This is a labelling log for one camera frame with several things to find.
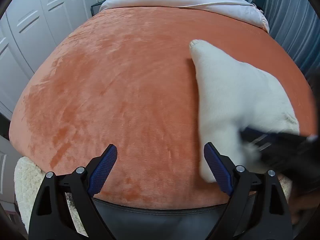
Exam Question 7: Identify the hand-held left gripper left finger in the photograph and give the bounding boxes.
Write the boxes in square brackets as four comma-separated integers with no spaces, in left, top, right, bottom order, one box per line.
[28,144,118,240]

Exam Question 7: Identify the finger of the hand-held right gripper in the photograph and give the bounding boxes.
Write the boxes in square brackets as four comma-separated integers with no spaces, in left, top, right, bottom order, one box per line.
[240,127,312,155]

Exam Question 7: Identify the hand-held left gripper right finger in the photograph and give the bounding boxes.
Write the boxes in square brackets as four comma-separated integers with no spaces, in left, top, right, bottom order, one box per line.
[204,142,293,240]

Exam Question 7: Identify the white cardigan with red buttons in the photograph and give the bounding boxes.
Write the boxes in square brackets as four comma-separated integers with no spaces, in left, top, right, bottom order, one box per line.
[189,39,300,183]

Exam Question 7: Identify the orange plush blanket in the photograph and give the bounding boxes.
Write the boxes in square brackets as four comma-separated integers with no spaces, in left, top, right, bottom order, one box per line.
[9,6,315,207]

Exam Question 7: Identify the white fluffy rug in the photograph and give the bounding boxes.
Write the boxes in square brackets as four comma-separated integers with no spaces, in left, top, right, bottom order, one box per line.
[14,156,85,235]

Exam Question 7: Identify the white panelled door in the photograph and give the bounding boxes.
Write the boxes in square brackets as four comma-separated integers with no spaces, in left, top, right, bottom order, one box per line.
[0,135,18,205]

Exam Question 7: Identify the grey-blue curtain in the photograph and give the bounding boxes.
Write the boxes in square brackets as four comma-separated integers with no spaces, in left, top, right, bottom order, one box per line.
[264,0,320,75]

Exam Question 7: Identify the dark nightstand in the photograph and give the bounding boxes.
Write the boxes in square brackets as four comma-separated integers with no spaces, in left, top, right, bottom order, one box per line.
[90,2,103,18]

